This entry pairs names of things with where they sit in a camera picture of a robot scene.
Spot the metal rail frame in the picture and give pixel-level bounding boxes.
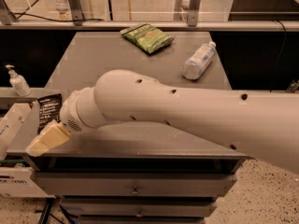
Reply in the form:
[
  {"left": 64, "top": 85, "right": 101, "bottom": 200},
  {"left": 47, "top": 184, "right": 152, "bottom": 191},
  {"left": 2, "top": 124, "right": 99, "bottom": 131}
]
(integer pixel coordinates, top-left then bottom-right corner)
[{"left": 1, "top": 0, "right": 299, "bottom": 32}]

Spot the green chip bag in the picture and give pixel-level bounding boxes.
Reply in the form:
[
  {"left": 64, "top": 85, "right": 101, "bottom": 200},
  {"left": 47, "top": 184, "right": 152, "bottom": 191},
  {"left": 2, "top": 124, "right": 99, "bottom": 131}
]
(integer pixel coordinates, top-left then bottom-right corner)
[{"left": 121, "top": 23, "right": 174, "bottom": 55}]

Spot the grey drawer cabinet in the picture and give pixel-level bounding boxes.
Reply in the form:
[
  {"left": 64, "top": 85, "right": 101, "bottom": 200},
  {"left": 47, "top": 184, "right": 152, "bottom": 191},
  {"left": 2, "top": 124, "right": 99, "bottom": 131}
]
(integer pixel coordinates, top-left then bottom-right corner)
[{"left": 7, "top": 31, "right": 259, "bottom": 224}]

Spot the white pump soap bottle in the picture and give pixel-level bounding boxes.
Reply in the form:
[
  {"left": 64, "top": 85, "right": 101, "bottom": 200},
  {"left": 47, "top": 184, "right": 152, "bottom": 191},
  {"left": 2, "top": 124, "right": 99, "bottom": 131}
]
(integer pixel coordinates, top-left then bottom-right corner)
[{"left": 6, "top": 64, "right": 31, "bottom": 97}]

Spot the white cardboard box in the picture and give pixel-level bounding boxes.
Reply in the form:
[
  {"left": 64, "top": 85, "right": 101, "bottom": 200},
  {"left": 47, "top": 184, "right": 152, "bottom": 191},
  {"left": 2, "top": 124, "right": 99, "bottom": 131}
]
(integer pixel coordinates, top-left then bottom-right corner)
[{"left": 0, "top": 103, "right": 31, "bottom": 160}]

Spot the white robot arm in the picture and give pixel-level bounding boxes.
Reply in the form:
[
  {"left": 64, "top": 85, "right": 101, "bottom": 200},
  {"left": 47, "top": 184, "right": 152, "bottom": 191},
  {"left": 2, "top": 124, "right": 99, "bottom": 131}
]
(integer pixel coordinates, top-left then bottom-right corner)
[{"left": 26, "top": 70, "right": 299, "bottom": 173}]

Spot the white labelled box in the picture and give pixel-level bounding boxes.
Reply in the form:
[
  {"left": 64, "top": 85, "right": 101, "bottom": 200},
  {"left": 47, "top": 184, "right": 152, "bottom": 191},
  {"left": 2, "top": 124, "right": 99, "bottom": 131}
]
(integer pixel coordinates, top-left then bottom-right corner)
[{"left": 0, "top": 167, "right": 53, "bottom": 198}]

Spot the black cable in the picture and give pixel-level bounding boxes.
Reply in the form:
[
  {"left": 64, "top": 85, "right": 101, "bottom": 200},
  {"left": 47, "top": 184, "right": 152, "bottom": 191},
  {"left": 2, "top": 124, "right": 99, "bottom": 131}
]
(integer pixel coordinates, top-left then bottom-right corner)
[{"left": 8, "top": 0, "right": 106, "bottom": 23}]

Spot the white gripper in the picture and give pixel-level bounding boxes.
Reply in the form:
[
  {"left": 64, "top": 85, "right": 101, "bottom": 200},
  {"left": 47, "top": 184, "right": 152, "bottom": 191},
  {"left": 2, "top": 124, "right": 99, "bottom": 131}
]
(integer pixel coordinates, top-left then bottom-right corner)
[{"left": 25, "top": 87, "right": 107, "bottom": 157}]

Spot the black rxbar chocolate wrapper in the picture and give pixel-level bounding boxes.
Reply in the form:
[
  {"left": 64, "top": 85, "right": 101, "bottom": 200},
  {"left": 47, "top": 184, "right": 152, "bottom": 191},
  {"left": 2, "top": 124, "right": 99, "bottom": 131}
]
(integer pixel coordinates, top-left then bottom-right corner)
[{"left": 37, "top": 94, "right": 62, "bottom": 133}]

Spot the clear plastic water bottle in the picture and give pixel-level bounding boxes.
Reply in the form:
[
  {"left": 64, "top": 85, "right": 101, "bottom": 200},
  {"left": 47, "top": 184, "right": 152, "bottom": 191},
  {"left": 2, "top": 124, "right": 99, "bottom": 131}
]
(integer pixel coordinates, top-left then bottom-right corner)
[{"left": 182, "top": 42, "right": 216, "bottom": 80}]

